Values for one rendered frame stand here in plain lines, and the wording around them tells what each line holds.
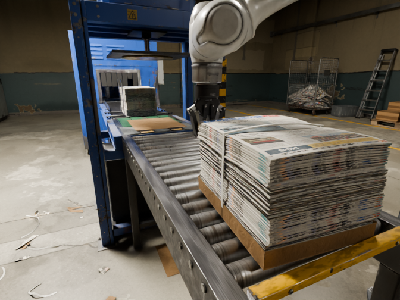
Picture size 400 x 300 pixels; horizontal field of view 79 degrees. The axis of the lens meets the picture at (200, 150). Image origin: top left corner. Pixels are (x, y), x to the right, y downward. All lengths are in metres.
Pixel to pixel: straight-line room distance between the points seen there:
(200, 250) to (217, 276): 0.08
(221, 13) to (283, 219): 0.40
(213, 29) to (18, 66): 8.83
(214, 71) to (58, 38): 8.54
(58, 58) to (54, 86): 0.85
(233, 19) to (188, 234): 0.47
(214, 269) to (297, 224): 0.18
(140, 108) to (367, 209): 2.05
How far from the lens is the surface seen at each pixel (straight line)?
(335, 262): 0.56
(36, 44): 9.18
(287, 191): 0.45
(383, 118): 7.36
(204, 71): 0.71
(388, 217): 0.82
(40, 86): 9.14
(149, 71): 4.00
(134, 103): 2.36
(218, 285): 0.49
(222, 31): 0.52
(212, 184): 0.68
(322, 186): 0.50
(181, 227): 0.62
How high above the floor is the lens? 1.15
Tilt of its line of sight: 17 degrees down
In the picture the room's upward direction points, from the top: straight up
